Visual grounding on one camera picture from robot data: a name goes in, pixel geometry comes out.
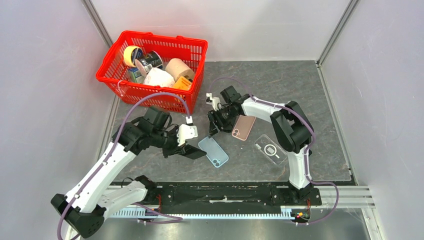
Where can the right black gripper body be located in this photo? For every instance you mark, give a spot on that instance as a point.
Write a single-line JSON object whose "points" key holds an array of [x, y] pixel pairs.
{"points": [[224, 116]]}

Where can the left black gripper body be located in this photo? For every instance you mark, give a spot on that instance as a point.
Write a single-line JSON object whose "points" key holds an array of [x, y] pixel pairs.
{"points": [[167, 152]]}

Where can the pink phone case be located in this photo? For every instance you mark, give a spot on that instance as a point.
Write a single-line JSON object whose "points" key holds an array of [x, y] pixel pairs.
{"points": [[243, 127]]}

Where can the light blue phone case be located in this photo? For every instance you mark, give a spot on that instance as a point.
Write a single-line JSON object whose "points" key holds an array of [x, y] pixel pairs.
{"points": [[215, 154]]}

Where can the clear phone case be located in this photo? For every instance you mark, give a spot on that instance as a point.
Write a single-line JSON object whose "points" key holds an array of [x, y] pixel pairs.
{"points": [[271, 150]]}

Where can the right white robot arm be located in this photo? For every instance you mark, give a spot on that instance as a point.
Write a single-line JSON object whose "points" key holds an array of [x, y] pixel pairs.
{"points": [[292, 129]]}

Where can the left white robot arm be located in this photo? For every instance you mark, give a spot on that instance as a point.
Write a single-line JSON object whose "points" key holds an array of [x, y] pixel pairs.
{"points": [[86, 206]]}

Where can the orange small box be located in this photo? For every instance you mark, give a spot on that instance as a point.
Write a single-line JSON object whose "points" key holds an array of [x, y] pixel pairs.
{"points": [[183, 83]]}

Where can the beige tape roll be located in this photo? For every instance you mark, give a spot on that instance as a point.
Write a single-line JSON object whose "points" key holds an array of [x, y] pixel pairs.
{"points": [[177, 68]]}

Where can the white paper roll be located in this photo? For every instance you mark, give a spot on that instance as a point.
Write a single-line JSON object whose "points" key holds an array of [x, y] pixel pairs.
{"points": [[159, 77]]}

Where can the blue small box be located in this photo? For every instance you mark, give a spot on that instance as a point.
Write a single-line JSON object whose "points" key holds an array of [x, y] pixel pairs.
{"points": [[135, 75]]}

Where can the dark printed can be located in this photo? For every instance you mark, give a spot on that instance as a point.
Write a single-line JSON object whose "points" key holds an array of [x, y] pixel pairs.
{"points": [[148, 61]]}

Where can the red plastic basket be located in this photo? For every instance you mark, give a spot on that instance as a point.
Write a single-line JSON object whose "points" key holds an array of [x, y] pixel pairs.
{"points": [[118, 76]]}

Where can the yellow tape roll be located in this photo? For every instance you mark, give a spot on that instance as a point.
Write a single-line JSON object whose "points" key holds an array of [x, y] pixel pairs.
{"points": [[130, 54]]}

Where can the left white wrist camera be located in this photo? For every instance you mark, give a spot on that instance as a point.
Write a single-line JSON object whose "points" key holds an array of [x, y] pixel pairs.
{"points": [[186, 131]]}

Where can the white toothed cable duct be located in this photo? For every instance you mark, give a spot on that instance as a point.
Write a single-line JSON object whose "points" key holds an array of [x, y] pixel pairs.
{"points": [[141, 213]]}

